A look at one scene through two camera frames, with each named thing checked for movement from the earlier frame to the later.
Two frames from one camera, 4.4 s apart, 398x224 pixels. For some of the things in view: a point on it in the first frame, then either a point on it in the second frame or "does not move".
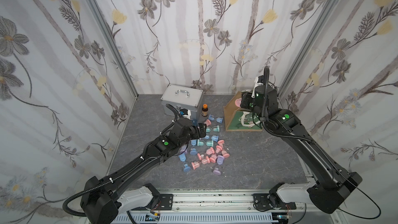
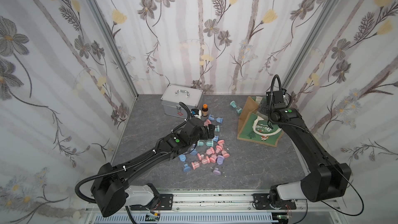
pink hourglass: x=208 y=122 does not move
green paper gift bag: x=237 y=119 to x=255 y=127
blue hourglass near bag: x=211 y=117 does not move
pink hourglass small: x=224 y=152 does not move
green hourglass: x=209 y=129 to x=234 y=104
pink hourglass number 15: x=195 y=164 does not move
